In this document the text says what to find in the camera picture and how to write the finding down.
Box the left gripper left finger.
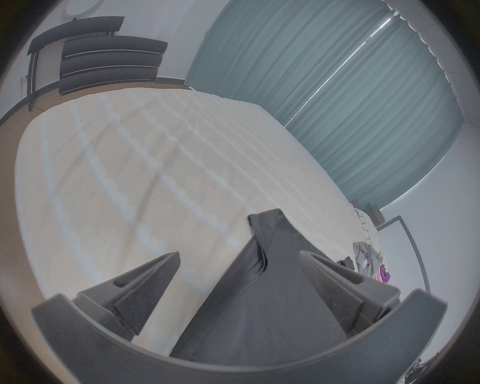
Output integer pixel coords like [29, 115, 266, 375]
[76, 251, 181, 342]

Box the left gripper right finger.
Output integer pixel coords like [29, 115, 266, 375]
[298, 250, 402, 335]

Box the black T-shirt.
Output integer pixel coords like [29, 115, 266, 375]
[170, 209, 355, 366]

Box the grey garment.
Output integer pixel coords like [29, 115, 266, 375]
[352, 242, 383, 278]

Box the white printed pillow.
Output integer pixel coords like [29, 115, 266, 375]
[354, 208, 378, 244]

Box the grey bedside table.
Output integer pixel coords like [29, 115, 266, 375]
[350, 200, 382, 228]

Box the bed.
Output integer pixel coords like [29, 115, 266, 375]
[15, 87, 430, 357]

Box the blue-green curtain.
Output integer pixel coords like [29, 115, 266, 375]
[284, 15, 468, 209]
[184, 0, 395, 127]

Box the dark grey dressing table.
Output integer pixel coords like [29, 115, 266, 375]
[27, 16, 125, 112]

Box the round mirror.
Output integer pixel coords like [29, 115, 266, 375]
[65, 0, 103, 18]

